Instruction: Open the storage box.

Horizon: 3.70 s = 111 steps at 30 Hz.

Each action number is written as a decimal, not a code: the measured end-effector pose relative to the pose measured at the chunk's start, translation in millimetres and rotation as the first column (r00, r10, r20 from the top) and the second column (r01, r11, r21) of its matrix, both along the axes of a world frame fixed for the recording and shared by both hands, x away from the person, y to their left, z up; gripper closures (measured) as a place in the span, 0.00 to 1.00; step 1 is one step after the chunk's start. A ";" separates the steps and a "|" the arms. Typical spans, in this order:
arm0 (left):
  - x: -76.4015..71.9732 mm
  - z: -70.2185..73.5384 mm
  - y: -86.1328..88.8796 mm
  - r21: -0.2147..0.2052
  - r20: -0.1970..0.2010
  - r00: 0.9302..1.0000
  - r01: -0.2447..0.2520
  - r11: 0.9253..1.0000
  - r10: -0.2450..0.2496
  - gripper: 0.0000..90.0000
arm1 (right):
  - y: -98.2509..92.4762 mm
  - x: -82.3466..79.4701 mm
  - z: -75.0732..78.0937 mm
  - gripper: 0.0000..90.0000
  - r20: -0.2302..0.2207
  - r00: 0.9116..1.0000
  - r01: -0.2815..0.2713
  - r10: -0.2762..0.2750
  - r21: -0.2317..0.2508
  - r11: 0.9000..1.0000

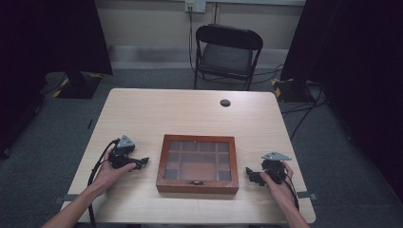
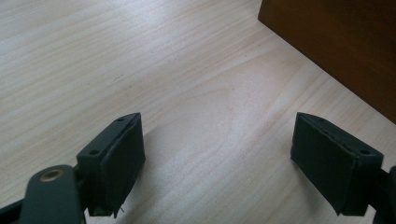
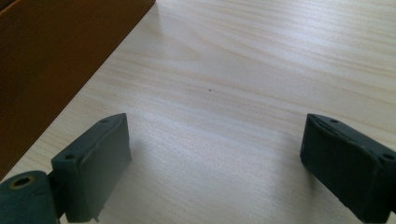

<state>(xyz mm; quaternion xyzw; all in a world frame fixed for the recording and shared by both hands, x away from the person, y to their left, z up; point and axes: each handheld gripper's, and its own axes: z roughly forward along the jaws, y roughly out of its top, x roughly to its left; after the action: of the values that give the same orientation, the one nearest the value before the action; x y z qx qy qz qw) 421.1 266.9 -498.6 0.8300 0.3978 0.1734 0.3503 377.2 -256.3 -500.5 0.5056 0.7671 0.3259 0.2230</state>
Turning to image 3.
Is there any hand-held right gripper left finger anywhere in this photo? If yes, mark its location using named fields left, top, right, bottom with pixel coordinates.
left=50, top=112, right=133, bottom=224

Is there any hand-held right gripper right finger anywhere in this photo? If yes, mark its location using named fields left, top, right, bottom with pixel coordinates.
left=299, top=113, right=396, bottom=224

